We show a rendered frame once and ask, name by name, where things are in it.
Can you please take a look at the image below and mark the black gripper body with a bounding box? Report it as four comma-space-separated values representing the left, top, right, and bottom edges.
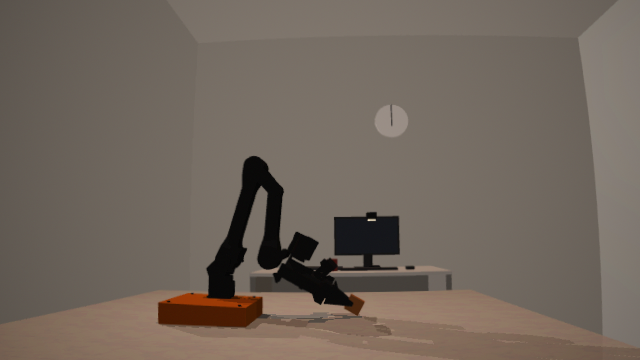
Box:
296, 267, 335, 305

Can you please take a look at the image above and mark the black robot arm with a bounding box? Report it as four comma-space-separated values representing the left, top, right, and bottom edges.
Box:
206, 156, 319, 299

